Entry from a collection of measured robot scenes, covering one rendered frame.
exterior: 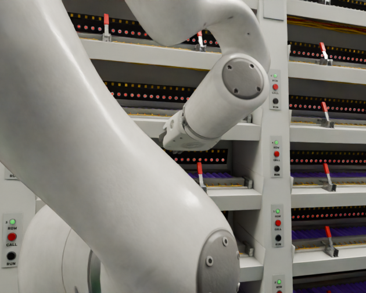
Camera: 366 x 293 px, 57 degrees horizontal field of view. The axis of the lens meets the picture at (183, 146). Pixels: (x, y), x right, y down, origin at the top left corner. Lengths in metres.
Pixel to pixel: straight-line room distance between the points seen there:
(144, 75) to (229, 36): 0.64
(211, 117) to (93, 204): 0.29
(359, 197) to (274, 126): 0.38
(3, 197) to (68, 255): 0.58
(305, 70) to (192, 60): 0.37
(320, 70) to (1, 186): 0.96
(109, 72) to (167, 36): 0.72
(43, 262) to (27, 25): 0.21
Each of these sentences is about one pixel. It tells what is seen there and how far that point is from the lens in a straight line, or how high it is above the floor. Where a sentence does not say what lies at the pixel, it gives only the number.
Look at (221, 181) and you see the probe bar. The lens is 1.03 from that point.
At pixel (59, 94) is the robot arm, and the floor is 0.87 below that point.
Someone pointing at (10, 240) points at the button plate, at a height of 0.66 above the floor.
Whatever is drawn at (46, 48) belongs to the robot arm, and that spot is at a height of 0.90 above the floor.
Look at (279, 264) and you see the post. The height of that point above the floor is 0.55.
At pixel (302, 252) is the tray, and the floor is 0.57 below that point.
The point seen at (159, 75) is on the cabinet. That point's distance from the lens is 1.15.
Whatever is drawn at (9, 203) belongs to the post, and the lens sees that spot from 0.89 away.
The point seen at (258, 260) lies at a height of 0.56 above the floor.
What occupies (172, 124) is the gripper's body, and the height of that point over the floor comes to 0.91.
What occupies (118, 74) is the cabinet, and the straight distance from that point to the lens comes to 1.12.
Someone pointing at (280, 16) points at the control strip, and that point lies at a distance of 1.14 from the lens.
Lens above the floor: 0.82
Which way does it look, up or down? 4 degrees up
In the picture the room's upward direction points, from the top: straight up
